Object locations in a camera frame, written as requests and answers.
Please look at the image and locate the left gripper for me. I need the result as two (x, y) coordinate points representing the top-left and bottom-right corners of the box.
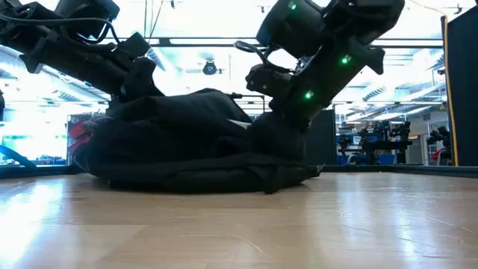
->
(89, 52), (165, 102)

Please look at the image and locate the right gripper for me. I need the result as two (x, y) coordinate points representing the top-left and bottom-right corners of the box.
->
(268, 63), (348, 132)

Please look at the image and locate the black backpack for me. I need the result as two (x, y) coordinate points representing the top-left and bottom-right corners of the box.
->
(72, 88), (324, 195)

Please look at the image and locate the black partition panel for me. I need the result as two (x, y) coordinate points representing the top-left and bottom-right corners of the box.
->
(305, 109), (337, 165)

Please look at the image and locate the black rectangular stand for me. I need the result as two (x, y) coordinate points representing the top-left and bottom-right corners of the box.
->
(228, 92), (267, 113)

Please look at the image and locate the distant robot workstation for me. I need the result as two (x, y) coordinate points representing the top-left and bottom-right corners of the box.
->
(338, 120), (414, 165)

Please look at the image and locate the distant robot with red part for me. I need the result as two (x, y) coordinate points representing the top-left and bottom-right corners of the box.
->
(426, 126), (452, 165)

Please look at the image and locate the black curtain partition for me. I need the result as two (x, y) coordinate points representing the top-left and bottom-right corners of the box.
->
(446, 10), (478, 167)

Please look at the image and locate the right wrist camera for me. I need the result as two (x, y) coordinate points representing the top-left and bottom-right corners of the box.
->
(245, 63), (294, 99)

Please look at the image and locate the black overhead camera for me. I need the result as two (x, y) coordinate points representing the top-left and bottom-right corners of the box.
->
(202, 59), (218, 76)

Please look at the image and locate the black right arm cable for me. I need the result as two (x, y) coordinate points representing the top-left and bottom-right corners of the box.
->
(233, 40), (272, 70)

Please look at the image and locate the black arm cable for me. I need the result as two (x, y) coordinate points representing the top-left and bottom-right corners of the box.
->
(233, 40), (272, 70)
(0, 14), (121, 46)

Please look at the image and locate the black metal table frame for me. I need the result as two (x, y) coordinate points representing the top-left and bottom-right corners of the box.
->
(0, 163), (478, 179)

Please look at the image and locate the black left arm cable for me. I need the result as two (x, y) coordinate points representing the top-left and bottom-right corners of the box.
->
(0, 14), (121, 46)

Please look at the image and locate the long yellow cable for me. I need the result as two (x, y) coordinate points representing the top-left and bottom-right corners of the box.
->
(441, 14), (459, 167)

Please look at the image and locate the dark curved hose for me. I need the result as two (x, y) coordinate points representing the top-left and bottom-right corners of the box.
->
(0, 144), (37, 169)

